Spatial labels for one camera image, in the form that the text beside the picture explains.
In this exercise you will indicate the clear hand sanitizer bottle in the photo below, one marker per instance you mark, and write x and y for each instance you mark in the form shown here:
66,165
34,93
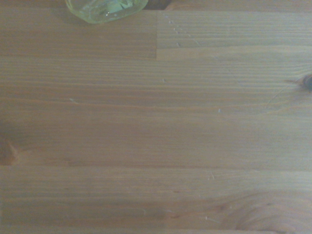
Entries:
104,11

